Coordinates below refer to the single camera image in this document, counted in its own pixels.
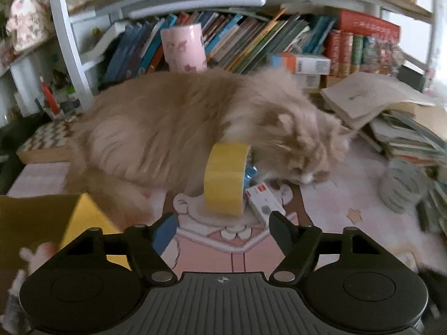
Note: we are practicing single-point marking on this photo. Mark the grey bundle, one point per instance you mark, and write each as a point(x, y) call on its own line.
point(403, 185)

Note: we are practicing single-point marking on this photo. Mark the blue wrapper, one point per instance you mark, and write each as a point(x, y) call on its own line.
point(249, 176)

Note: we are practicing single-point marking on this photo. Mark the small wooden star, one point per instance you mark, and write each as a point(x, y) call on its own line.
point(354, 214)

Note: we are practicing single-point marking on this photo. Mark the wooden chessboard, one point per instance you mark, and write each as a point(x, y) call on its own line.
point(42, 143)

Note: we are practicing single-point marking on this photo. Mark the pile of books and papers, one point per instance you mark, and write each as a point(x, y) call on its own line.
point(412, 139)

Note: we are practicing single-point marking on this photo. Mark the white bookshelf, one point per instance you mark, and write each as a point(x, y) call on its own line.
point(66, 42)

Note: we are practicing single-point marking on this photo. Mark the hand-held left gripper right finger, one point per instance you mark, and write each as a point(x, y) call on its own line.
point(279, 228)

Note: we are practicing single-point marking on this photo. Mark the red boxed book set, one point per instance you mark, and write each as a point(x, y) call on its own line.
point(366, 38)

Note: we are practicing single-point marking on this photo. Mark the cartoon printed desk mat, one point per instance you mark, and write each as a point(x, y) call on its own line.
point(237, 251)

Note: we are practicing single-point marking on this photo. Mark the red marker pen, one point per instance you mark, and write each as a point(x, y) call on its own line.
point(49, 97)

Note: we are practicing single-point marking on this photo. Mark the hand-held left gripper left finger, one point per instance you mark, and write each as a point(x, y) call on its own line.
point(164, 233)

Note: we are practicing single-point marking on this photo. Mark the row of colourful books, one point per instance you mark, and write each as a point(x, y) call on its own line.
point(244, 38)

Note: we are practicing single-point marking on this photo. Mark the floral fabric bag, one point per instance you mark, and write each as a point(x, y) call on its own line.
point(26, 21)

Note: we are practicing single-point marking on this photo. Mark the fluffy orange cat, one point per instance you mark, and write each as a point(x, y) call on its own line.
point(174, 122)

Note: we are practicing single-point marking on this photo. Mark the open beige book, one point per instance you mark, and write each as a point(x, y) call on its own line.
point(366, 97)

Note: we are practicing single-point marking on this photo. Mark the yellow cardboard box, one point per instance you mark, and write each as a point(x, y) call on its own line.
point(83, 223)

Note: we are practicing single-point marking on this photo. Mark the pink printed cup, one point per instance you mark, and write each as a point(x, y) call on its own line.
point(183, 49)

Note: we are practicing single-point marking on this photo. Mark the white and orange carton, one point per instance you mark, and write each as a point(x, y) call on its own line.
point(303, 63)

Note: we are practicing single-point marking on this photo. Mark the yellow tape roll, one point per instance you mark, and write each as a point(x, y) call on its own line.
point(223, 188)

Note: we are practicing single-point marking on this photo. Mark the small white toy car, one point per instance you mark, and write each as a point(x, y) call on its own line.
point(262, 202)

